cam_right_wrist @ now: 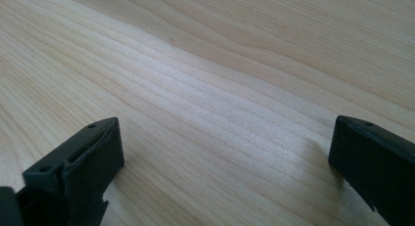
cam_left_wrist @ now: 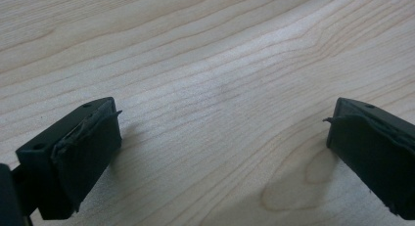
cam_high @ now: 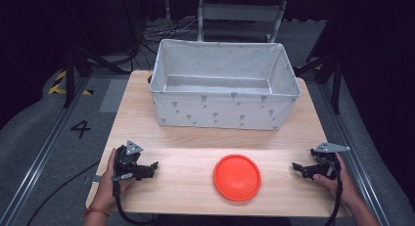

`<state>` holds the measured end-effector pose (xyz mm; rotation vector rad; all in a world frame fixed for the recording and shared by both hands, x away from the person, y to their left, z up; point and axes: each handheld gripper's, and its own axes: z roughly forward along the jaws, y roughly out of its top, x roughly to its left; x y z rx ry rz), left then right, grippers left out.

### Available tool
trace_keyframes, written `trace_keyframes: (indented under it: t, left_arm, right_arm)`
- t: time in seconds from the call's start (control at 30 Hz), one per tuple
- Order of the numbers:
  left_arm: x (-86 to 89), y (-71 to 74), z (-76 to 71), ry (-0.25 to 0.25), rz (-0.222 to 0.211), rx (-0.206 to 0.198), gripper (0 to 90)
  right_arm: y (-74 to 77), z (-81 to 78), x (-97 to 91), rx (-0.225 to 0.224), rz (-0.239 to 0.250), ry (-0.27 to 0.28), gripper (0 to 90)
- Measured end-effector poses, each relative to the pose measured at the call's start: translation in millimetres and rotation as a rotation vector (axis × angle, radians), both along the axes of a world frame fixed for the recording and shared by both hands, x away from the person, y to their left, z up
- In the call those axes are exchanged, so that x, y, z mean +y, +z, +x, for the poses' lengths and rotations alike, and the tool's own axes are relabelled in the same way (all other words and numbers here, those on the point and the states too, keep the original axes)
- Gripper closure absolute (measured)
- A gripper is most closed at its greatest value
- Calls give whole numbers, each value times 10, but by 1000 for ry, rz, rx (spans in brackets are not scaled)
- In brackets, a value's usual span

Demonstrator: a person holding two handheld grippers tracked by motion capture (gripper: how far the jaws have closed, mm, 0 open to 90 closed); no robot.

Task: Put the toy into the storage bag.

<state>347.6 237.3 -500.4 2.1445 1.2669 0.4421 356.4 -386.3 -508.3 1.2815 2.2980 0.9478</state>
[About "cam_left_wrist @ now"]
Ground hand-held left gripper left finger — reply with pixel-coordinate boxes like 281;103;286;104
15;96;123;221

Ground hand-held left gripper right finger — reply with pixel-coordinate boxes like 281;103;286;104
322;97;415;221

